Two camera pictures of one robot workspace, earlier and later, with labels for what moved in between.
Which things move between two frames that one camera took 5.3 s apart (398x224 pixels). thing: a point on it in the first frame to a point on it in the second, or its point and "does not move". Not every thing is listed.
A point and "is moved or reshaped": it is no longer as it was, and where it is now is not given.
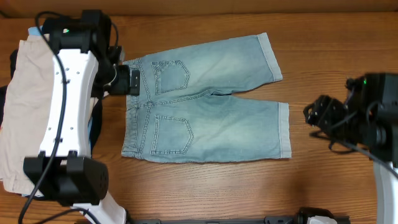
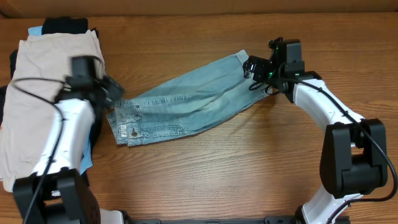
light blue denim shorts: x=186 y=111 is moved or reshaped
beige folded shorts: x=25 y=111 does not move
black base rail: x=268 y=219 does not move
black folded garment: x=97 y=111 does not move
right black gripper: x=322 y=110 to x=249 y=68
